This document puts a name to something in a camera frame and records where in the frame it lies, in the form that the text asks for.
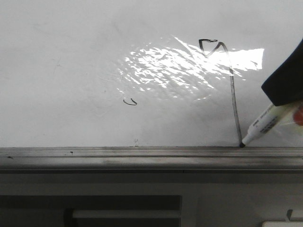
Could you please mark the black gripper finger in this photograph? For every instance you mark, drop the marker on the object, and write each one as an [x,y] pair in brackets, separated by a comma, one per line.
[285,84]

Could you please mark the white marker with red tape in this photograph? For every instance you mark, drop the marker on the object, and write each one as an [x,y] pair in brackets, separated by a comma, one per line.
[266,121]

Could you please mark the white whiteboard with metal frame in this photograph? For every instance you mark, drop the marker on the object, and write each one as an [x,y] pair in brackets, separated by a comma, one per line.
[143,84]

